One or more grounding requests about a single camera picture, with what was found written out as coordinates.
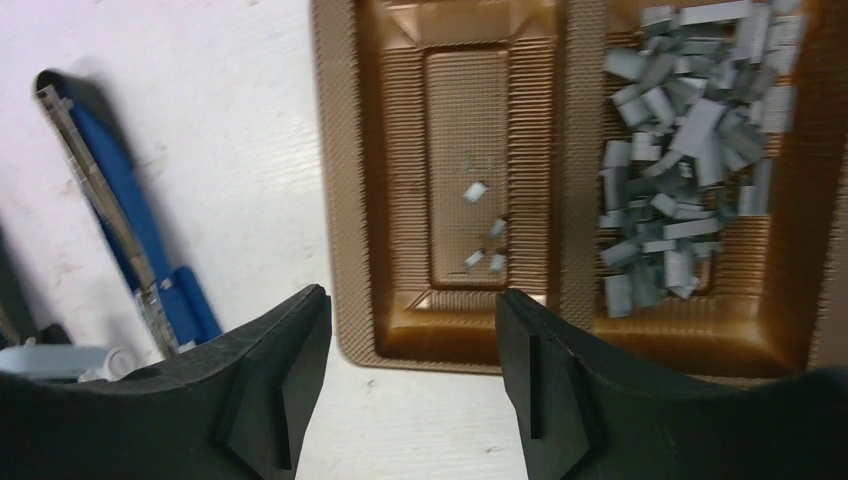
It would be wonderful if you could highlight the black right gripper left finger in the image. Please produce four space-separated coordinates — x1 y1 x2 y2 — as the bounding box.
1 285 332 479

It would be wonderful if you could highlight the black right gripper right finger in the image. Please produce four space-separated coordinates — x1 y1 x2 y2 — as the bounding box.
495 289 847 479

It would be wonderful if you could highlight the pile of staple strips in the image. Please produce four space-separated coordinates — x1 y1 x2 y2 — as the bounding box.
599 1 806 318

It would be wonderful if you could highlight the brown wooden tray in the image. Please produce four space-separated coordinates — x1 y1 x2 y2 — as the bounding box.
312 1 847 384

